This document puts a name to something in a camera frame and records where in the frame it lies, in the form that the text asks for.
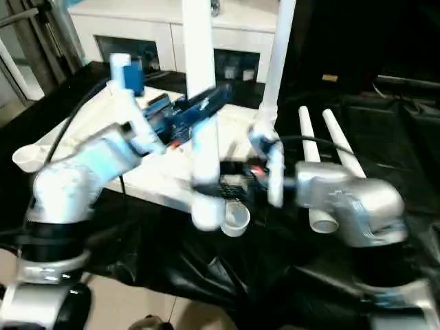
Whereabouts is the white plastic table leg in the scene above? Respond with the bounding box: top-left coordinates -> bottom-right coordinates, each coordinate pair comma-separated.
298,105 -> 340,235
261,0 -> 297,116
180,0 -> 226,232
322,109 -> 368,180

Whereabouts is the white plastic table top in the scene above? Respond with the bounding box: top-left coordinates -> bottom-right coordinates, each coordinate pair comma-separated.
12,82 -> 278,239

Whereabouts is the black glossy mat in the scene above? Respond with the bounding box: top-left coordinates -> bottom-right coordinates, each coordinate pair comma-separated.
0,61 -> 440,330

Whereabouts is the white sideboard cabinet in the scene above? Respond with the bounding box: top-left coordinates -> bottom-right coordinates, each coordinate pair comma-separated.
68,0 -> 287,84

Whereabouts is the grey tripod stand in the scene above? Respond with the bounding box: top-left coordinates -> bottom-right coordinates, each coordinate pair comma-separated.
0,0 -> 87,104

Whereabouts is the long black bar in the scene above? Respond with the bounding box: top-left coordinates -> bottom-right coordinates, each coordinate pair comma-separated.
376,74 -> 440,87

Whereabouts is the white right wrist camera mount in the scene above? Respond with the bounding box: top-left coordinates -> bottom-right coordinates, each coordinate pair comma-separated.
249,129 -> 287,208

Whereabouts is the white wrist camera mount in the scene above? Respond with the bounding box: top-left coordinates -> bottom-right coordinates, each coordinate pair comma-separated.
108,53 -> 166,157
249,129 -> 287,208

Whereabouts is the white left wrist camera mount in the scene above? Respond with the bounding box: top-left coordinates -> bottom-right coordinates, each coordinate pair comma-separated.
108,53 -> 166,157

